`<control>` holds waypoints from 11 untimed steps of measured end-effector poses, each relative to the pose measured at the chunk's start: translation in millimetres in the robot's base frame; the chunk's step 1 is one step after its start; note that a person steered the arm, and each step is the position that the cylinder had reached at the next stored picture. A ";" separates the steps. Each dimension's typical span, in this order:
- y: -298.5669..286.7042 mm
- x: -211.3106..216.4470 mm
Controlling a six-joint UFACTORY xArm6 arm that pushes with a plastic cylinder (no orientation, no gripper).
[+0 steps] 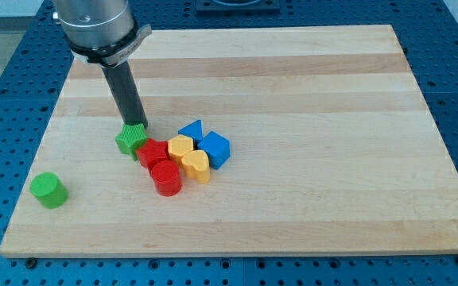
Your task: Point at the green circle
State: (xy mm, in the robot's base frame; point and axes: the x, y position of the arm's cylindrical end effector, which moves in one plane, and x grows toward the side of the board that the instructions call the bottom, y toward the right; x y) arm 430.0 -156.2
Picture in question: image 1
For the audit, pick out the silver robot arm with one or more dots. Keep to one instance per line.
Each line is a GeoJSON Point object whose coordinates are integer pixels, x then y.
{"type": "Point", "coordinates": [103, 32]}

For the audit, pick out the blue cube block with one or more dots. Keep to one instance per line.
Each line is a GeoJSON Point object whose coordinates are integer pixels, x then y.
{"type": "Point", "coordinates": [217, 148]}

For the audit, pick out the blue triangle block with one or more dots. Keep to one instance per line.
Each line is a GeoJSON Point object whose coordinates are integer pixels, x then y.
{"type": "Point", "coordinates": [193, 130]}

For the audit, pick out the yellow heart block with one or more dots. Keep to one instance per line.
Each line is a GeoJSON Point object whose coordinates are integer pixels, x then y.
{"type": "Point", "coordinates": [196, 166]}

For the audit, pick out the yellow hexagon block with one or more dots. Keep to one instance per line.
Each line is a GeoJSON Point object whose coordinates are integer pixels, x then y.
{"type": "Point", "coordinates": [178, 147]}

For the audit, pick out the red cylinder block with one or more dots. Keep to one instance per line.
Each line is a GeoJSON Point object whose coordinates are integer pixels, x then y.
{"type": "Point", "coordinates": [166, 178]}

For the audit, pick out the red star block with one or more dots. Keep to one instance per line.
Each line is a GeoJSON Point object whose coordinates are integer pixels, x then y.
{"type": "Point", "coordinates": [152, 152]}

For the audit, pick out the green star block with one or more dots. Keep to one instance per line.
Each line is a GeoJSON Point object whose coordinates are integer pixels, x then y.
{"type": "Point", "coordinates": [130, 139]}

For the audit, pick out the wooden board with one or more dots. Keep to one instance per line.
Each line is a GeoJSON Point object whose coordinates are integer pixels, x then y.
{"type": "Point", "coordinates": [334, 152]}

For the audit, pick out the black cylindrical pointer tool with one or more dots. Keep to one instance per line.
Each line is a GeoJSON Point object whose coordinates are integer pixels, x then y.
{"type": "Point", "coordinates": [125, 93]}

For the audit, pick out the green cylinder block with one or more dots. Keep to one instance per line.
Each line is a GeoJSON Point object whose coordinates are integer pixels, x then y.
{"type": "Point", "coordinates": [48, 189]}

